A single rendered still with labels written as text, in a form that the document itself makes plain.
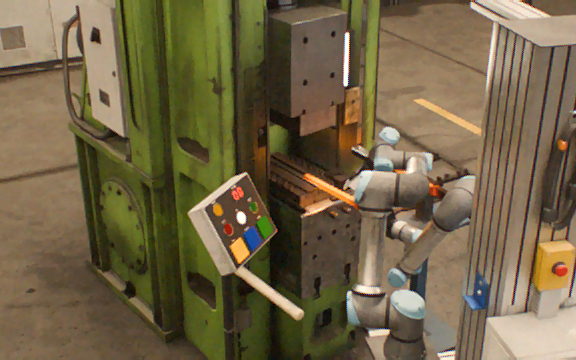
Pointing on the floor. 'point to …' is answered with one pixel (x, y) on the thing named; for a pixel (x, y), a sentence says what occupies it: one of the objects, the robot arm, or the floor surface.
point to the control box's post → (228, 316)
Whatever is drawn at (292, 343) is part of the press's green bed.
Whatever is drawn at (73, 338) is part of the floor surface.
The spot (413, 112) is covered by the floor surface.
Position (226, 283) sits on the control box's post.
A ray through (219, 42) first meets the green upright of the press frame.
